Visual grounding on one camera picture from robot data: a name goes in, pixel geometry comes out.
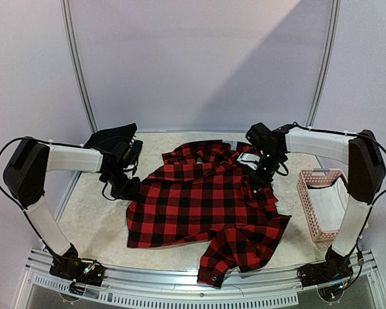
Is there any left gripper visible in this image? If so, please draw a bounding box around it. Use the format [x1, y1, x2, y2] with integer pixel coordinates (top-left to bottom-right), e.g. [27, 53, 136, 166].
[103, 169, 141, 200]

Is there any red black plaid shirt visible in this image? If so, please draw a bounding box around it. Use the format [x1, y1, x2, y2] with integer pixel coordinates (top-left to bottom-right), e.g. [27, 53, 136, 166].
[126, 140, 290, 288]

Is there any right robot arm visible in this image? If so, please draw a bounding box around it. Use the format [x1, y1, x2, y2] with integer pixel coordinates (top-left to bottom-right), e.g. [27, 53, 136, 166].
[246, 122, 386, 281]

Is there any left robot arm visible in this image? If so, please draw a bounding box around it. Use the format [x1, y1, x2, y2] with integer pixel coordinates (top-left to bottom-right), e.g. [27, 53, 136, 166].
[3, 136, 140, 279]

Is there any pink plastic laundry basket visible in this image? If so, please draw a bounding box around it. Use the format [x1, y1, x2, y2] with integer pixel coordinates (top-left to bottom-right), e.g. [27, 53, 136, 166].
[295, 167, 371, 244]

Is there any folded navy blue garment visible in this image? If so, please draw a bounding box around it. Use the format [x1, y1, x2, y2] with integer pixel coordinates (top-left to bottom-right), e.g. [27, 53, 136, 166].
[130, 140, 143, 164]

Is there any folded black garment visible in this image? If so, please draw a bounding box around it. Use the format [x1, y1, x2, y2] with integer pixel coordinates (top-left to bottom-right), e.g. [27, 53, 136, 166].
[84, 123, 137, 152]

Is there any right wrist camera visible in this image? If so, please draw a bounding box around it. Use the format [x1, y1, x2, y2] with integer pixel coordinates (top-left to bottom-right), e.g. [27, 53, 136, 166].
[237, 153, 261, 171]

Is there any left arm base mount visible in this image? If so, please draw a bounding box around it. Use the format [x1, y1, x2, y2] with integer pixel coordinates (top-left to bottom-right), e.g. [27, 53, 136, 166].
[49, 256, 106, 286]

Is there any right aluminium corner post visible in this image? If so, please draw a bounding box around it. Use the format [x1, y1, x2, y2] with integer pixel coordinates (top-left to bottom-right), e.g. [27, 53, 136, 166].
[305, 0, 341, 127]

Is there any aluminium corner post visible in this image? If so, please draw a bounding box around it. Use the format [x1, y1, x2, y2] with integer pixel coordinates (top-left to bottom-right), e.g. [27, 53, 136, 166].
[305, 0, 341, 127]
[60, 0, 98, 133]

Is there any aluminium front rail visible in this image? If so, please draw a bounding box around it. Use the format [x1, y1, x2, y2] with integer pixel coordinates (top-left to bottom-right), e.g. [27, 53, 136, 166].
[15, 249, 386, 308]

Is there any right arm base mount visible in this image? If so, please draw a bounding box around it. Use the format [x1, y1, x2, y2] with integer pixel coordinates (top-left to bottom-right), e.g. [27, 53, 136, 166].
[297, 256, 364, 290]

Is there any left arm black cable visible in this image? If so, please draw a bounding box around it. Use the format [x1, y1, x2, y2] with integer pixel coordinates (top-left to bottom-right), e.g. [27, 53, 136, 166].
[0, 136, 33, 213]

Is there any left aluminium corner post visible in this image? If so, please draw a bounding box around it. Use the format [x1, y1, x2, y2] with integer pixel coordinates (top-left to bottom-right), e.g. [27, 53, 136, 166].
[60, 0, 98, 133]

